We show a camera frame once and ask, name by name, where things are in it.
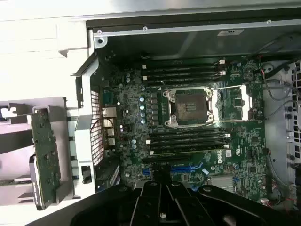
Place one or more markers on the grey parts rack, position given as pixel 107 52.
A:
pixel 54 103

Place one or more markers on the silver chipset heat sink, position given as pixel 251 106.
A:
pixel 221 183

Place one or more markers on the CPU socket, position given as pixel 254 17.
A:
pixel 188 107

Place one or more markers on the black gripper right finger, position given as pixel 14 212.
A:
pixel 185 207

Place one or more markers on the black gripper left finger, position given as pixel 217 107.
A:
pixel 145 204

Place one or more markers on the metal disk bay cage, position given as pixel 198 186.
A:
pixel 294 131

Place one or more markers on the thin metal locking lever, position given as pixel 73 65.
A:
pixel 165 86

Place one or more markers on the black open PC case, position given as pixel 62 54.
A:
pixel 82 141

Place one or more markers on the green motherboard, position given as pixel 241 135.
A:
pixel 247 141

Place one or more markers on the silver socket cover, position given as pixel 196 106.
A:
pixel 247 101

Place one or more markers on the black expansion slot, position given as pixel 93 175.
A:
pixel 164 160

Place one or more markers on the blue expansion slot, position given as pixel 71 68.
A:
pixel 183 168

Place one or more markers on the coin cell battery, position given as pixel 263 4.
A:
pixel 248 75

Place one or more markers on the black RAM slot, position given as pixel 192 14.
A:
pixel 188 134
pixel 188 62
pixel 178 67
pixel 183 140
pixel 178 79
pixel 188 146
pixel 188 73

